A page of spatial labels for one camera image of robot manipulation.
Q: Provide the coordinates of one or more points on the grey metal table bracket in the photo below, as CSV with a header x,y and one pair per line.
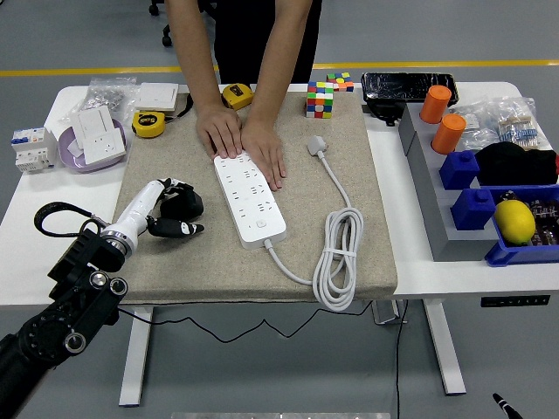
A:
x,y
384,312

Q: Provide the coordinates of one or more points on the dark packets in bin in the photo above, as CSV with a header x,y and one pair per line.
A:
x,y
546,218

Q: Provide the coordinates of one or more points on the black cloth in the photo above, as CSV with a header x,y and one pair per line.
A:
x,y
515,166

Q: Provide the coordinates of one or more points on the black office chair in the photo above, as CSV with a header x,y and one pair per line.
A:
x,y
166,40

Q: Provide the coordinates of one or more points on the grey-brown fabric mat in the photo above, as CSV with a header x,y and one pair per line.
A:
x,y
305,196

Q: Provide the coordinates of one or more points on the small white plastic piece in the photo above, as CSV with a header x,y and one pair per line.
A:
x,y
75,149

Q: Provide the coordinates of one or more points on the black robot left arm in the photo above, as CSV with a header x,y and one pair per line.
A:
x,y
74,314

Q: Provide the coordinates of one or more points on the white double switch panel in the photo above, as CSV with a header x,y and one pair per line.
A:
x,y
91,122

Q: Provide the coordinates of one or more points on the large colourful puzzle cube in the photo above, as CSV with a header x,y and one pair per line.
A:
x,y
319,100

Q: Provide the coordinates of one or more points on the person's left forearm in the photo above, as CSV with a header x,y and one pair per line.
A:
x,y
279,57

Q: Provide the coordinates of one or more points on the clear bag of screws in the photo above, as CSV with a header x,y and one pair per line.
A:
x,y
105,96

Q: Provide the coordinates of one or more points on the white table leg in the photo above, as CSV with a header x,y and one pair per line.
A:
x,y
135,362
445,349

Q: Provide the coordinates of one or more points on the white power strip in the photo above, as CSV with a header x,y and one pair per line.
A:
x,y
255,209

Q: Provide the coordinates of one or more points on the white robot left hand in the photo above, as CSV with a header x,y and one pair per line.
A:
x,y
135,205

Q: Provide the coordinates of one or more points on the grey stepped stand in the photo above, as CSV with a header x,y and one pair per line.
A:
x,y
436,227

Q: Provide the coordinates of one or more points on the orange cylinder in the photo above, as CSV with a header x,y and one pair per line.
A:
x,y
449,134
435,105

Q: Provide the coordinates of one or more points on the person's right forearm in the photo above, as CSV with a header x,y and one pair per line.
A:
x,y
192,52

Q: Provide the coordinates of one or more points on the small colourful puzzle cube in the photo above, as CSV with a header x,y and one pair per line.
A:
x,y
341,82

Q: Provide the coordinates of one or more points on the person's right hand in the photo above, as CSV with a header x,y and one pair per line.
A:
x,y
220,131

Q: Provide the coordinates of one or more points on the person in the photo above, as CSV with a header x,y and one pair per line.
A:
x,y
249,35

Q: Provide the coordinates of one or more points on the clear bag of resistors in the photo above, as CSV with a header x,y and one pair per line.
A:
x,y
522,131

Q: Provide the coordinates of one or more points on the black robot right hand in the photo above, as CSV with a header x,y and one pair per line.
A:
x,y
502,403

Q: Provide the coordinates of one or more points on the person's left hand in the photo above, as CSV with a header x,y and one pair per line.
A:
x,y
264,150

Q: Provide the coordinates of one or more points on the black table control panel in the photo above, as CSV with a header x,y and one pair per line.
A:
x,y
515,301

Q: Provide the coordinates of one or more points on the clear bag of parts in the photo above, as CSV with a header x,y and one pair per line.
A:
x,y
478,131

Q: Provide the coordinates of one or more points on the black plastic tray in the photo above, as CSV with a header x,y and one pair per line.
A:
x,y
402,85

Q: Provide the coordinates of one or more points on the white circuit breaker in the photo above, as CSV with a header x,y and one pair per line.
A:
x,y
32,150

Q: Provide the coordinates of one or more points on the blue storage bin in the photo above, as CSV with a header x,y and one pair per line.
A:
x,y
511,255

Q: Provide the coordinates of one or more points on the white wall socket panel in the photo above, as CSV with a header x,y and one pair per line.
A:
x,y
105,147

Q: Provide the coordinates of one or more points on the yellow tape measure black label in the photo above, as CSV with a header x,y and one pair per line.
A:
x,y
148,124

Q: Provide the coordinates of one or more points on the yellow lemon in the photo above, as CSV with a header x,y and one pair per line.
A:
x,y
515,222

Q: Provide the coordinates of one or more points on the yellow tape measure silver clip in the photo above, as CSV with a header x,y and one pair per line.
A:
x,y
238,96

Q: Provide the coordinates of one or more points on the blue block with knob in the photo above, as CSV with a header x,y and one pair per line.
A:
x,y
458,170
474,211

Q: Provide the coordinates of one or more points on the black power adapter plug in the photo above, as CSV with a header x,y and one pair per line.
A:
x,y
183,206

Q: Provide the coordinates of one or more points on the purple bowl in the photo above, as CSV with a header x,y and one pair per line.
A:
x,y
72,163

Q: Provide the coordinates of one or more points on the white wall switch panel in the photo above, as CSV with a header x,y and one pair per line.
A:
x,y
156,97

